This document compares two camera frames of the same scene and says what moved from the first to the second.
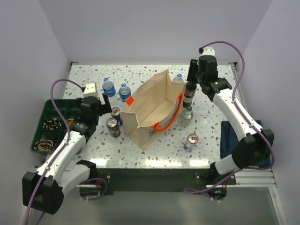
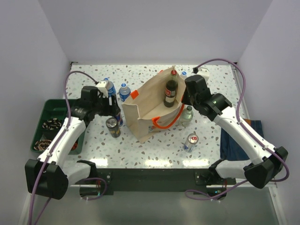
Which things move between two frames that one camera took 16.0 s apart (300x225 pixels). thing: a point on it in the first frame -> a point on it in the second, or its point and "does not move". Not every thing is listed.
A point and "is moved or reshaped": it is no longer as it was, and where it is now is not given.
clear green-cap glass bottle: (186, 117) does not move
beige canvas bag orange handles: (152, 108) does not move
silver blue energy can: (115, 112) does not move
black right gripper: (193, 66) -> (184, 99)
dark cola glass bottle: (189, 93) is moved or reshaped
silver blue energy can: (192, 139) does not move
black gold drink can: (112, 124) does not move
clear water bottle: (178, 78) -> (183, 74)
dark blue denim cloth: (230, 138) does not move
